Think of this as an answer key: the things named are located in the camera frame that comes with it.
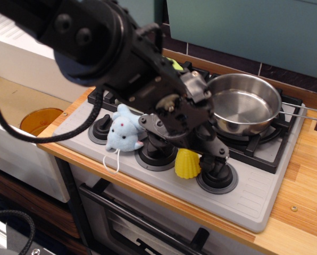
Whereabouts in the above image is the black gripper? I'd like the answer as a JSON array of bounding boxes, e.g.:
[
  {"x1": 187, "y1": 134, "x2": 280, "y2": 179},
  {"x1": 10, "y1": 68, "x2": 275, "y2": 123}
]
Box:
[{"x1": 102, "y1": 23, "x2": 229, "y2": 177}]

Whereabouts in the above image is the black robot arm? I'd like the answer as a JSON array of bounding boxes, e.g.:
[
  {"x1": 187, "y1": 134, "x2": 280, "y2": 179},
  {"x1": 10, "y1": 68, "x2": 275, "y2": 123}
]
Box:
[{"x1": 0, "y1": 1, "x2": 231, "y2": 180}]

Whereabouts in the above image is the yellow toy corn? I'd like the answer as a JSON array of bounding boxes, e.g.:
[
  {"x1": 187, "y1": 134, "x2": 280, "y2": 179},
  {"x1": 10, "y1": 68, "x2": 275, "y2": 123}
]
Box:
[{"x1": 174, "y1": 149, "x2": 201, "y2": 179}]

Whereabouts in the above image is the middle black stove knob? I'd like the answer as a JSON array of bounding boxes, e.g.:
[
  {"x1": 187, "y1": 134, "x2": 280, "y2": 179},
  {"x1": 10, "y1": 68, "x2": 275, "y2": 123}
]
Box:
[{"x1": 135, "y1": 133, "x2": 178, "y2": 172}]

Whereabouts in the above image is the black stove knob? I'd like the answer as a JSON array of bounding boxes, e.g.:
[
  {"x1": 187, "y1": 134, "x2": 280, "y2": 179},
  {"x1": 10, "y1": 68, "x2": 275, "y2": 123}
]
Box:
[
  {"x1": 135, "y1": 133, "x2": 178, "y2": 172},
  {"x1": 88, "y1": 114, "x2": 113, "y2": 145},
  {"x1": 196, "y1": 163, "x2": 239, "y2": 195}
]

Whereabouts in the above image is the right black stove knob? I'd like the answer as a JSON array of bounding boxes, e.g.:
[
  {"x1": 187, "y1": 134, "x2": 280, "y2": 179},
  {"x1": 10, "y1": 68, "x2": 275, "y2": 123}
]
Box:
[{"x1": 196, "y1": 163, "x2": 239, "y2": 195}]

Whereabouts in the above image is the light blue plush elephant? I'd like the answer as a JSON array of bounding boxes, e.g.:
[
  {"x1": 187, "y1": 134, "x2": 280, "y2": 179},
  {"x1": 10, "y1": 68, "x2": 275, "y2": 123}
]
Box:
[{"x1": 103, "y1": 103, "x2": 148, "y2": 174}]

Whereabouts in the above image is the stainless steel pot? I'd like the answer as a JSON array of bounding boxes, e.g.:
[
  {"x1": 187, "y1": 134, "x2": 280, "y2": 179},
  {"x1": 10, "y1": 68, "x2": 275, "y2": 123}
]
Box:
[{"x1": 207, "y1": 73, "x2": 308, "y2": 136}]

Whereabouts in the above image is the grey toy stove top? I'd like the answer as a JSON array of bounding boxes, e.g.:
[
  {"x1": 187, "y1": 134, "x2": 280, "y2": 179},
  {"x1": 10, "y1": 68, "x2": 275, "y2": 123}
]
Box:
[{"x1": 61, "y1": 117, "x2": 303, "y2": 233}]

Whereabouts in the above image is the right black burner grate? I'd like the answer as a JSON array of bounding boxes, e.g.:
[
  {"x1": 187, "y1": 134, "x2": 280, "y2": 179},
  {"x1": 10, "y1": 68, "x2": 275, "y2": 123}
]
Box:
[{"x1": 208, "y1": 73, "x2": 303, "y2": 174}]

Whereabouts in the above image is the black burner grate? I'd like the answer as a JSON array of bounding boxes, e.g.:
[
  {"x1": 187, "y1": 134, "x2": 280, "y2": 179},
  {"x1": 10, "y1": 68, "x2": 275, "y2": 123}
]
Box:
[
  {"x1": 208, "y1": 73, "x2": 303, "y2": 174},
  {"x1": 87, "y1": 61, "x2": 211, "y2": 113}
]

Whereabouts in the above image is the left black stove knob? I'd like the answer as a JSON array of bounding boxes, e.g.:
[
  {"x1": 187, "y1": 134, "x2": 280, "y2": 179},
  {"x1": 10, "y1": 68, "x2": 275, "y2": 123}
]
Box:
[{"x1": 88, "y1": 114, "x2": 113, "y2": 145}]

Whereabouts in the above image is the green plastic plate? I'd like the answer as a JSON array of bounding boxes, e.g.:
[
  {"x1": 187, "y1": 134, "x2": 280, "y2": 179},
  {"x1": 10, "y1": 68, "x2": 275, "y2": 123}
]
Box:
[{"x1": 166, "y1": 57, "x2": 184, "y2": 71}]

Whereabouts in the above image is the left black burner grate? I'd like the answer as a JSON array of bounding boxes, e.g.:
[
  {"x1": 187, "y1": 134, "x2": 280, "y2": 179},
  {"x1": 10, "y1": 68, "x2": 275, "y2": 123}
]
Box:
[{"x1": 87, "y1": 61, "x2": 211, "y2": 113}]

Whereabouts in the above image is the toy oven door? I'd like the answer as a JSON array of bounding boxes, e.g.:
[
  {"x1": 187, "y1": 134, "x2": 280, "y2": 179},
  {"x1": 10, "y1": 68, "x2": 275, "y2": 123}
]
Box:
[{"x1": 78, "y1": 180, "x2": 260, "y2": 254}]

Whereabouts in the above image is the orange plastic bowl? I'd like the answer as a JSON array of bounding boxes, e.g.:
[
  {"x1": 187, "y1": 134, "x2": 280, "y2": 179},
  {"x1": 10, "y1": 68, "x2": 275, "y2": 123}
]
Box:
[{"x1": 20, "y1": 108, "x2": 63, "y2": 136}]

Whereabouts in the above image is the white toy sink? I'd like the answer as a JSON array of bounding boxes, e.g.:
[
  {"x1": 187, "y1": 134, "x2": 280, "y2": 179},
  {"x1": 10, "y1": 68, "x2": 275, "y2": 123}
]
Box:
[{"x1": 0, "y1": 14, "x2": 85, "y2": 203}]

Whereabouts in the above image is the black braided cable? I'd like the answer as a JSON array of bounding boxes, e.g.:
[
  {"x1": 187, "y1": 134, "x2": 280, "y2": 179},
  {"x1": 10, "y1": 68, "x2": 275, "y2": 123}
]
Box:
[{"x1": 0, "y1": 79, "x2": 106, "y2": 255}]

